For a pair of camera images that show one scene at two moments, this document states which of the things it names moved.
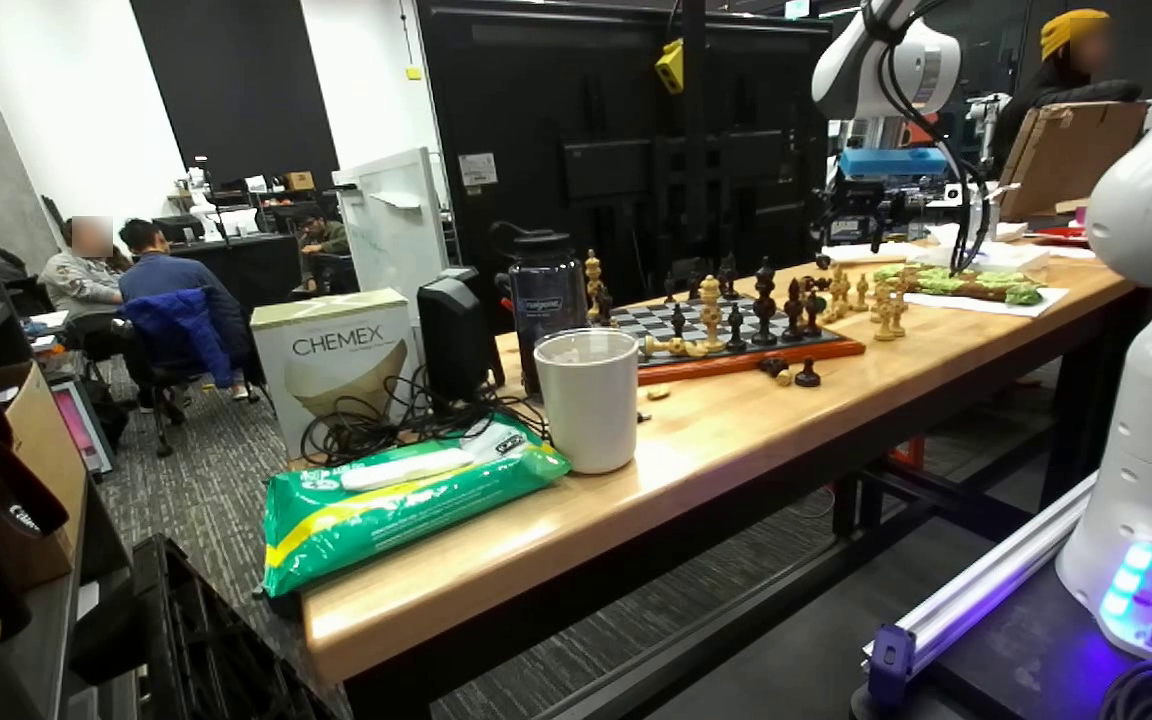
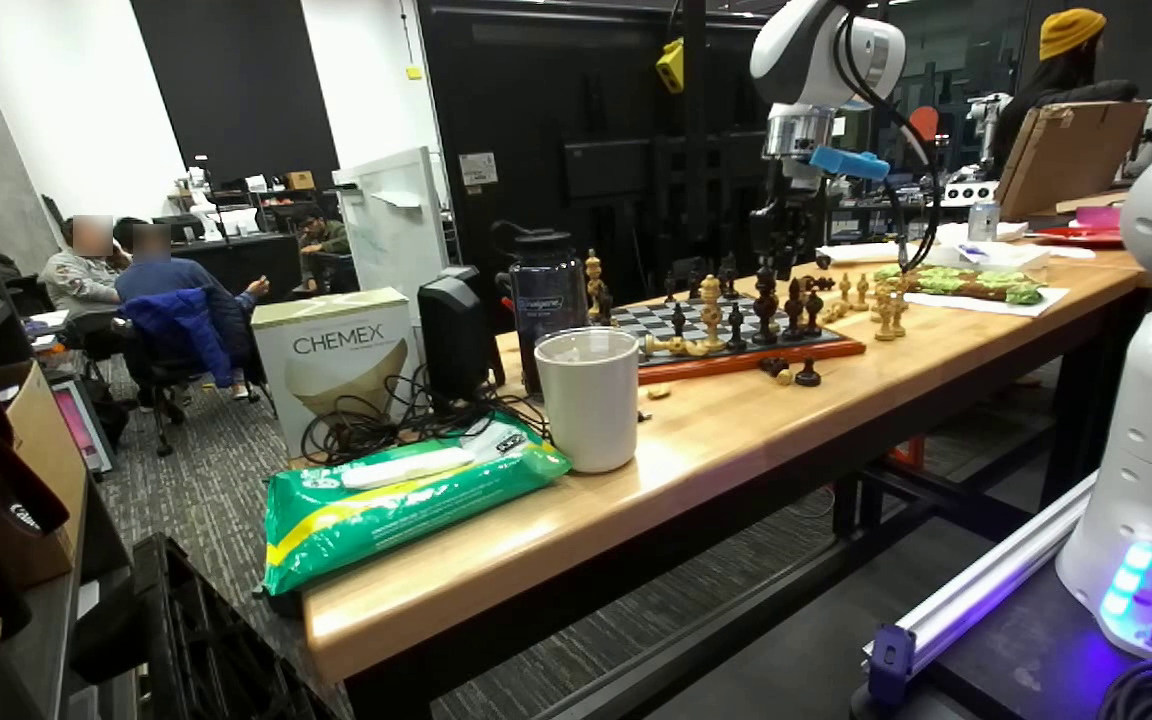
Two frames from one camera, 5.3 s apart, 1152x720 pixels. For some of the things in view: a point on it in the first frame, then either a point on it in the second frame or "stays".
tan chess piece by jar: x=592 y=288 stays
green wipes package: x=349 y=509 stays
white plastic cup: x=588 y=377 stays
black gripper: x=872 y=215 to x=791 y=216
